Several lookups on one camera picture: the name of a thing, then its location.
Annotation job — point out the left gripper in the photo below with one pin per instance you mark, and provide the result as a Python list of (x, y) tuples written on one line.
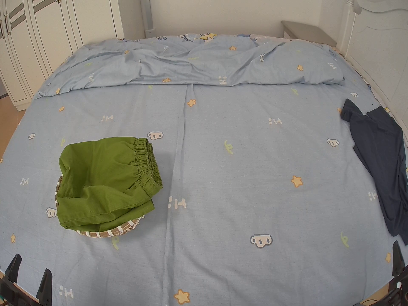
[(12, 293)]

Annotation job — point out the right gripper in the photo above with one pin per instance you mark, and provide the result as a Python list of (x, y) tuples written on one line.
[(400, 287)]

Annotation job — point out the green shorts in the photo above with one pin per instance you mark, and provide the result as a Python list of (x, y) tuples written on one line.
[(102, 177)]

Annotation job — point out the round woven basket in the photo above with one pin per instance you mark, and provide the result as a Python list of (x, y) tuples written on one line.
[(105, 233)]

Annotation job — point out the dark blue garment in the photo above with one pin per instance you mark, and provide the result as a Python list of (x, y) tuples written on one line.
[(382, 158)]

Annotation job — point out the white wardrobe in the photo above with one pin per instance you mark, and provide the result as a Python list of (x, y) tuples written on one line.
[(47, 43)]

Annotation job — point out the grey bedside table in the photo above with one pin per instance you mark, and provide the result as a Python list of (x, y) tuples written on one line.
[(302, 30)]

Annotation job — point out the pale blue quilt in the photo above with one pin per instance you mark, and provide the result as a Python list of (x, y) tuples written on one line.
[(207, 65)]

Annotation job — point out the white vertical pipe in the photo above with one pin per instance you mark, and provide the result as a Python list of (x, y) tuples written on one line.
[(146, 8)]

